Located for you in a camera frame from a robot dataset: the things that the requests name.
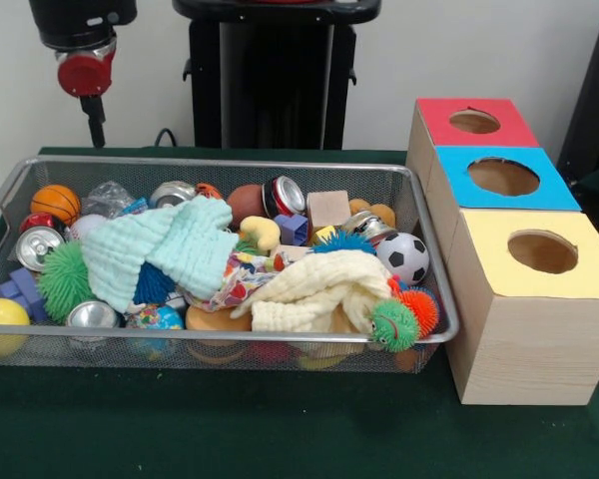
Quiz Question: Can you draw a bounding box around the shallow clear mesh bin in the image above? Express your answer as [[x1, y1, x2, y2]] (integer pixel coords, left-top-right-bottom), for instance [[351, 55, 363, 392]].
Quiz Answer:
[[0, 155, 461, 374]]

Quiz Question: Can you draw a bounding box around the small soccer ball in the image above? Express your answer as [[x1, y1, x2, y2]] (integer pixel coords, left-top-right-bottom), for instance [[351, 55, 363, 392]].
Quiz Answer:
[[376, 232, 430, 288]]

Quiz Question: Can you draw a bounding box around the mint green waffle cloth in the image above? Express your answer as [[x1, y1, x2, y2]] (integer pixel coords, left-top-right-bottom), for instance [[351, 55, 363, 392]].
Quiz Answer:
[[82, 195, 241, 313]]

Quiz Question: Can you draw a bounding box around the clear blue plastic packet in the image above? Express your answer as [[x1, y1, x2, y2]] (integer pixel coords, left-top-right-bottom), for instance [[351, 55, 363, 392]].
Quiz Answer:
[[79, 180, 150, 220]]

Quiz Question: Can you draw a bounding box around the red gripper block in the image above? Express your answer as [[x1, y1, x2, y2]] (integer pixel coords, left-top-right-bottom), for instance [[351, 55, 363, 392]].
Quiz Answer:
[[55, 47, 118, 148]]

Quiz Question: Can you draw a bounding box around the large blue spiky ball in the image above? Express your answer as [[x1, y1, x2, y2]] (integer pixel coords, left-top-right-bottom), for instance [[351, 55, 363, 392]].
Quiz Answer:
[[308, 230, 379, 256]]

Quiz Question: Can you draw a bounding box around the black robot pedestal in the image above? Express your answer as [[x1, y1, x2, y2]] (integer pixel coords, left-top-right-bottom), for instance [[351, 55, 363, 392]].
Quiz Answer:
[[172, 0, 383, 151]]

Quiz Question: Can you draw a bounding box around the black cable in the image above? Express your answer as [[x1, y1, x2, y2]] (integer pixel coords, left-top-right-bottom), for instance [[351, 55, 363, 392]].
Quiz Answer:
[[153, 127, 181, 149]]

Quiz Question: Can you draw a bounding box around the black chair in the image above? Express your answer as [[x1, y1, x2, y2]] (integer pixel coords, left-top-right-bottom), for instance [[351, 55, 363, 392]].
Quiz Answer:
[[556, 7, 599, 189]]

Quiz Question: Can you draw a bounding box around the colourful polka dot cloth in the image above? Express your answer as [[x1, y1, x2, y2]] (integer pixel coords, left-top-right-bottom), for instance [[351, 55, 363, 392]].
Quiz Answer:
[[182, 248, 300, 311]]

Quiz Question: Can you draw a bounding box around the yellow smiley ball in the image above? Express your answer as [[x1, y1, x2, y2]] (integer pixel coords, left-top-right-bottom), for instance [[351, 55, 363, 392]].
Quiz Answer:
[[0, 297, 31, 358]]

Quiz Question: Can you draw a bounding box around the blue globe ball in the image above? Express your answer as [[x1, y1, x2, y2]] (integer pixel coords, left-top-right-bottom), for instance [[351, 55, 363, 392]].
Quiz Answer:
[[125, 303, 185, 331]]

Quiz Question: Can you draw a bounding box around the cream waffle cloth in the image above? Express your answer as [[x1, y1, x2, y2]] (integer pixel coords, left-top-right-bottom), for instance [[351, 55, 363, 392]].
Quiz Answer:
[[229, 248, 395, 334]]

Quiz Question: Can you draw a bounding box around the plain wooden cube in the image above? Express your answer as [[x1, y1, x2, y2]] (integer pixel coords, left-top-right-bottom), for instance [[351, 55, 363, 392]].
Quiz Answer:
[[270, 242, 313, 261]]

